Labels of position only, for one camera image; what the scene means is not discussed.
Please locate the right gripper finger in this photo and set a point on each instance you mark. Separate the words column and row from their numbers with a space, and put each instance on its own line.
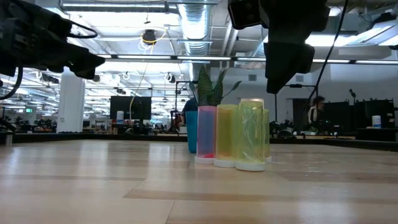
column 286, row 65

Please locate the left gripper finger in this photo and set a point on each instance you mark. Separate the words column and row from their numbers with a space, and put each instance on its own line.
column 87, row 63

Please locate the green pill bottle white pills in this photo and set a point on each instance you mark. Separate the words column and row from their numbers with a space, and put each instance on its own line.
column 267, row 137

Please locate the green pill bottle red pills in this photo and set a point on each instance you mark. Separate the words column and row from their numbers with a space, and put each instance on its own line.
column 251, row 133

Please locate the pink translucent pill bottle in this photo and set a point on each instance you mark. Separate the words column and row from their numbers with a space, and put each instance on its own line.
column 206, row 133

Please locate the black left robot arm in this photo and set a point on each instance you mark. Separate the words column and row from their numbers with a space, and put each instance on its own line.
column 6, row 67

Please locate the blue plastic basket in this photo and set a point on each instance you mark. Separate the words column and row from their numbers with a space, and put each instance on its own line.
column 191, row 133

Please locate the white round pillar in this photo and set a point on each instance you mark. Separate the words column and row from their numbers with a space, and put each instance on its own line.
column 71, row 105

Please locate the person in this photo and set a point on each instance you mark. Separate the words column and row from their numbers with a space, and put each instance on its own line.
column 315, row 109
column 189, row 107

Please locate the long ceiling light bar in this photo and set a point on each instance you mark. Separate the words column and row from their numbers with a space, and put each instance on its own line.
column 143, row 57

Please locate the black monitor screen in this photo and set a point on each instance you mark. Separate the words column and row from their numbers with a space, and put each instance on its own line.
column 124, row 107

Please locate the white wipes canister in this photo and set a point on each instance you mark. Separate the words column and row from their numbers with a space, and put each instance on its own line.
column 120, row 117
column 376, row 122

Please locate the black partition panel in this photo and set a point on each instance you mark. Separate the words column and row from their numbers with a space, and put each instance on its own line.
column 373, row 107
column 335, row 112

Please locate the black microphone stand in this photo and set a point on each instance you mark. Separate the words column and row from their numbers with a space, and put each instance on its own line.
column 352, row 92

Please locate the green exit sign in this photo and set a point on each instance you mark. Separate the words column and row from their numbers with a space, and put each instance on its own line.
column 29, row 110

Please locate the green snake plant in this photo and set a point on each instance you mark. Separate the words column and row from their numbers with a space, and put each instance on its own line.
column 206, row 87

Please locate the black frame stand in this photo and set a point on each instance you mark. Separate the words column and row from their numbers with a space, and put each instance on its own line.
column 295, row 85

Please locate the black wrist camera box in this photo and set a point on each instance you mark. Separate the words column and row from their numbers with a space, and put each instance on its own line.
column 244, row 14

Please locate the black overhead camera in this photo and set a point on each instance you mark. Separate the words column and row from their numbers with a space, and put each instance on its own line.
column 149, row 35

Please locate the black table edge frame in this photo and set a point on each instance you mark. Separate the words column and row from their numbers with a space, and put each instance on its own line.
column 93, row 137

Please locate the silver ribbed air duct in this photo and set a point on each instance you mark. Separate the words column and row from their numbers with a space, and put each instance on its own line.
column 195, row 28

